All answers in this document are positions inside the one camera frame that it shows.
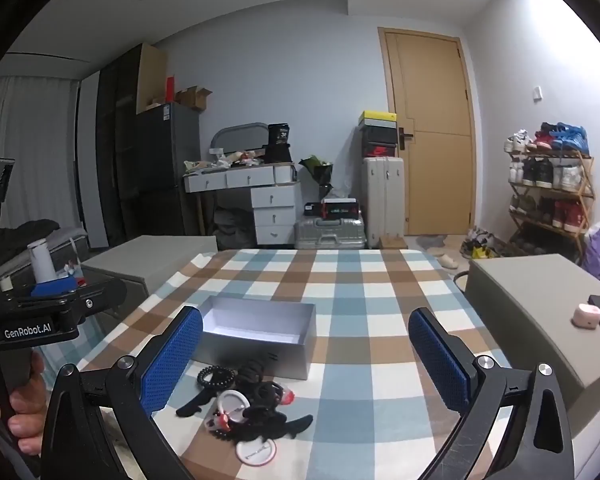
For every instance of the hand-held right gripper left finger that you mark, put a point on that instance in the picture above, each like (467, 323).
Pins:
(176, 360)

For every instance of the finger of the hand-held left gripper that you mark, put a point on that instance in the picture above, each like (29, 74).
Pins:
(102, 292)
(52, 289)

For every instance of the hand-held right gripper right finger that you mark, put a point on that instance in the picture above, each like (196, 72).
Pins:
(436, 360)

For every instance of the black claw hair clip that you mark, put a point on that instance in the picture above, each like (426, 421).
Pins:
(255, 371)

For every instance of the silver cardboard box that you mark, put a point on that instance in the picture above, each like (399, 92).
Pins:
(260, 345)

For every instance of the person's left hand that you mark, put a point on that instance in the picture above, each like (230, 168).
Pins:
(27, 400)

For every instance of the white cylinder bottle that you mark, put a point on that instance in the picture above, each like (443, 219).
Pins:
(41, 260)

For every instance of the black fabric hair piece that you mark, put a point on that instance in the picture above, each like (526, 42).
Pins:
(195, 402)

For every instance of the grey foam block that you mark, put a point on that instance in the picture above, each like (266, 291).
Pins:
(145, 260)
(525, 300)

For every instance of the dark bedding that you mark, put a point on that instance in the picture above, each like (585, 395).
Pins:
(25, 240)

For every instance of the white round badge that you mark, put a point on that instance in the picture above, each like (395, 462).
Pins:
(232, 402)
(256, 452)

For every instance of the small red white hair clip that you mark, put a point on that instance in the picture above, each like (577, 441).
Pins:
(219, 422)

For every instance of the plaid tablecloth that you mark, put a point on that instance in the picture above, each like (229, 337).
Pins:
(360, 300)

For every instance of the beige slipper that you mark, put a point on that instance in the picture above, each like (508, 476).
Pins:
(445, 260)

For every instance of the pink and black hair clip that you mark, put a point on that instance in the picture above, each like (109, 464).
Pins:
(286, 396)

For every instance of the black fabric hair bow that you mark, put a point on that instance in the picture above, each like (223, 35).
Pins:
(275, 425)

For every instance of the pile of loose shoes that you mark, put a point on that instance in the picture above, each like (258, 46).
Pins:
(477, 245)

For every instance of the white curtain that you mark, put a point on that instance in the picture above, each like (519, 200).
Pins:
(30, 150)

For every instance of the grey clothes heap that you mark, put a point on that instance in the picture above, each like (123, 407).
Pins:
(232, 227)

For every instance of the dark grey refrigerator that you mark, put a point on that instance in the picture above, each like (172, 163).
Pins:
(165, 160)

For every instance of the pink earbud case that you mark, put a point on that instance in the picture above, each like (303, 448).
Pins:
(586, 316)

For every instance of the dark wardrobe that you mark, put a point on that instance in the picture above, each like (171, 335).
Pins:
(117, 135)

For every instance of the silver suitcase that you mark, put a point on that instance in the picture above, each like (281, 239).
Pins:
(330, 235)

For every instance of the white upright suitcase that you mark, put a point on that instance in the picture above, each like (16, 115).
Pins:
(382, 200)

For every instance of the black red flat box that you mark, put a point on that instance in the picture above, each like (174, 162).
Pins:
(340, 209)

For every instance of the white desk with drawers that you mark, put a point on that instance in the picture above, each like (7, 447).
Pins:
(275, 210)

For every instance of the clutter of small desk things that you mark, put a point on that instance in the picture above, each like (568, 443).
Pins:
(225, 160)

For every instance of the small black box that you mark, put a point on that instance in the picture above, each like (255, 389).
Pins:
(312, 208)

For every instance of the grey arched mirror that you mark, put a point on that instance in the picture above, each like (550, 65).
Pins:
(240, 132)

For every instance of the open cardboard box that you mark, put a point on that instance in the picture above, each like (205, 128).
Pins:
(192, 100)

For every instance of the black shoe box red logo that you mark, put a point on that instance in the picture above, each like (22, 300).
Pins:
(377, 150)

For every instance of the flat cardboard sheet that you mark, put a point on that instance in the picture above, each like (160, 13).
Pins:
(152, 75)

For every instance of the dark wrapped flower bouquet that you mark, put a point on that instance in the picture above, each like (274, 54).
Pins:
(317, 170)

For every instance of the black paper bag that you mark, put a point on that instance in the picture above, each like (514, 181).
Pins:
(279, 142)

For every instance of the plain black shoe box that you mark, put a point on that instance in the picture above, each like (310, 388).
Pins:
(377, 134)

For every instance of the wooden door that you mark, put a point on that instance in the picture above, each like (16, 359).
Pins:
(435, 110)

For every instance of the wooden shoe rack with shoes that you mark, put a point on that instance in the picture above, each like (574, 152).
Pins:
(567, 137)

